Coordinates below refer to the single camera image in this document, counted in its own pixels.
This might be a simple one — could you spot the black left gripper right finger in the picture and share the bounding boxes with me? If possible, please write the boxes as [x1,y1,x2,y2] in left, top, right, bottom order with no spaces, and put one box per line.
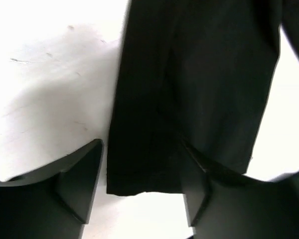
[179,141,299,239]

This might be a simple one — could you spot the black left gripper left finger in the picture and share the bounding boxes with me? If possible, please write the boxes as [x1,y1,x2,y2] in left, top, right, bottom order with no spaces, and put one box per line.
[0,139,103,239]

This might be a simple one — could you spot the black trousers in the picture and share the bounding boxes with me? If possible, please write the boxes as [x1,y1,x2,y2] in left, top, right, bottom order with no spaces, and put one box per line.
[107,0,299,196]

